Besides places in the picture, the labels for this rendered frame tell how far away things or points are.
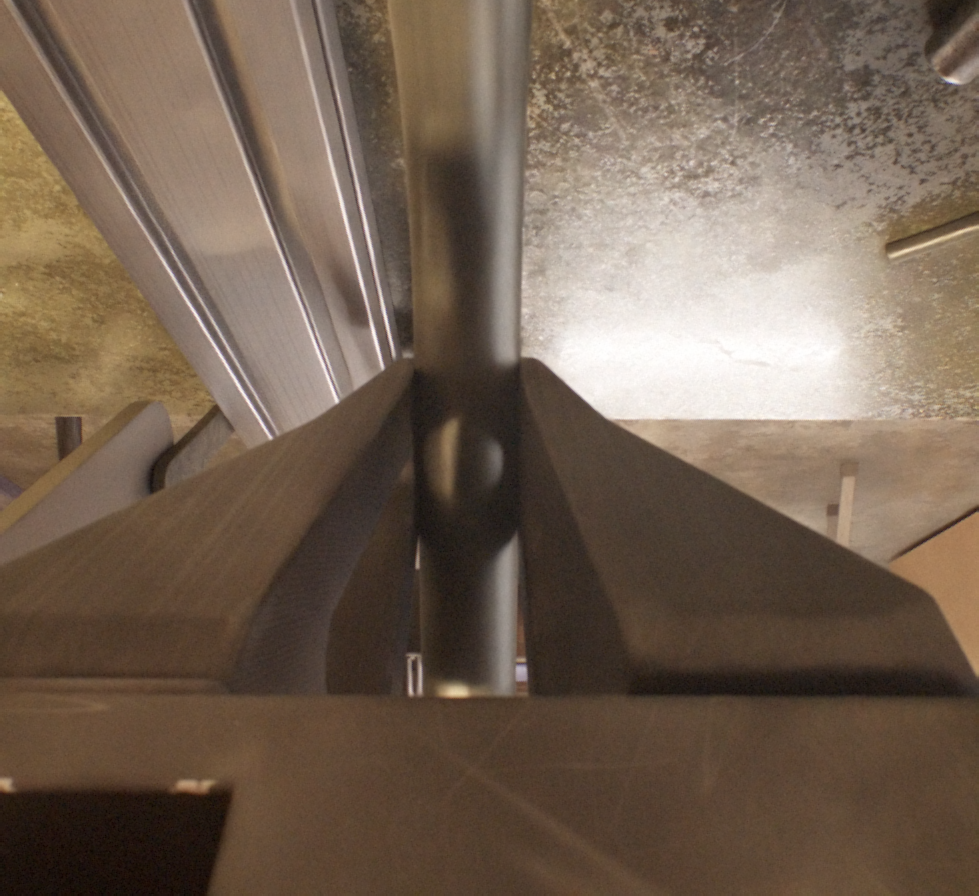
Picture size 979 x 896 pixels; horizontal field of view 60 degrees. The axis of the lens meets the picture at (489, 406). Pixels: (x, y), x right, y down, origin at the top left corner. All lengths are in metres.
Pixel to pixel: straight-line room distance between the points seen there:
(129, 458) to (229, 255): 0.07
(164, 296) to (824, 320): 0.21
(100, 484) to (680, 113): 0.17
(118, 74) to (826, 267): 0.21
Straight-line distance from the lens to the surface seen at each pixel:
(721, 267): 0.28
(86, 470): 0.23
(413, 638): 3.49
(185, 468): 0.28
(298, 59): 0.17
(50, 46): 0.19
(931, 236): 0.28
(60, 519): 0.22
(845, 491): 3.13
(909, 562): 4.33
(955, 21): 0.21
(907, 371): 0.37
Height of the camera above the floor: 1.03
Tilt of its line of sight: 24 degrees down
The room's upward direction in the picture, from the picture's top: 180 degrees counter-clockwise
